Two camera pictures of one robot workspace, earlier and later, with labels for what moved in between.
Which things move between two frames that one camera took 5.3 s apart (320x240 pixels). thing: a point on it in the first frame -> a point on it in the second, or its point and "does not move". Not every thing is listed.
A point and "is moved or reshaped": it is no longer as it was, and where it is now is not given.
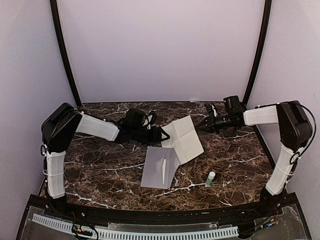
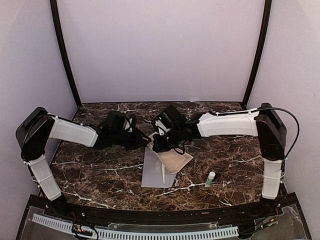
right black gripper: [211, 125] -> [158, 147]
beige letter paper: [164, 169] does not move
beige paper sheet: [183, 138] is moved or reshaped
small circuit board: [77, 229] does not move
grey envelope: [161, 164] does not move
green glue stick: [211, 176] does not move
